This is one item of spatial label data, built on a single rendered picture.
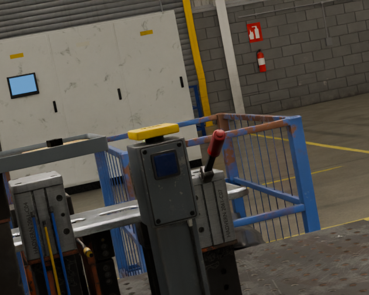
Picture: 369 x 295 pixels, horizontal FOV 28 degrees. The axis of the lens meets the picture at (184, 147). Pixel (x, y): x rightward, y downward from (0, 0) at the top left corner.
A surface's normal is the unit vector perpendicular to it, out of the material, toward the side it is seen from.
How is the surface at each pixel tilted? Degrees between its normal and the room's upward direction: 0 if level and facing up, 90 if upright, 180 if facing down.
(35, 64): 90
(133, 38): 90
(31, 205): 90
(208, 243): 90
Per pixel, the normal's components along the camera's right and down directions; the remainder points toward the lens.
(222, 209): 0.28, 0.04
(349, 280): -0.18, -0.98
